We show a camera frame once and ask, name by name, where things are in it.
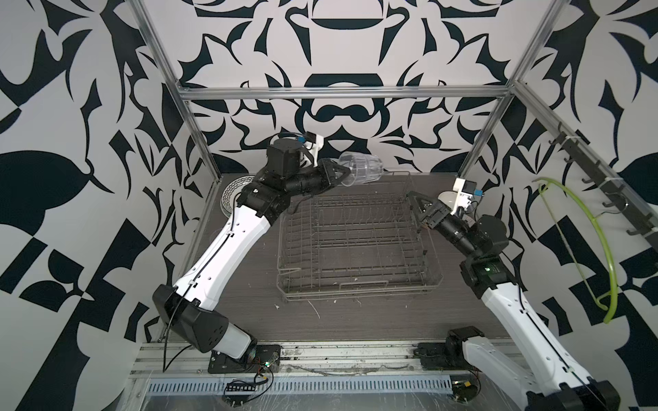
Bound aluminium frame bars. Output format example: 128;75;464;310
126;0;658;242

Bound small round black device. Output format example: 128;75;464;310
451;380;481;404

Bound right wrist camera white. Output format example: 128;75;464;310
452;177;483;212

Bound grey wire dish rack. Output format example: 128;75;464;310
277;172;443;301

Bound white slotted cable duct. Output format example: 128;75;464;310
146;374;452;397

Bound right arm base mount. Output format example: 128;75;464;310
413;326;484;371

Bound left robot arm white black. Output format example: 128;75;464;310
153;137;351;362

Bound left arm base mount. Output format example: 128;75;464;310
207;344;282;374

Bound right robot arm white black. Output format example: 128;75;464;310
406;191;620;410

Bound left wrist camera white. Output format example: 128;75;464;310
297;133;324;168

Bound black wall hook rail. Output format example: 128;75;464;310
551;122;657;249

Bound white orange small bowl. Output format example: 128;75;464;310
438;191;460;215

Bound black usb hub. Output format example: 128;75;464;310
223;380;258;396

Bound clear faceted plastic cup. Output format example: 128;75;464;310
338;152;384;187

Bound zigzag rim white bowl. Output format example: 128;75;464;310
220;175;254;217

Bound green plastic hanger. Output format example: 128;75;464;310
533;176;619;325

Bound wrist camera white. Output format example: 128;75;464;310
297;133;324;168
452;177;483;212

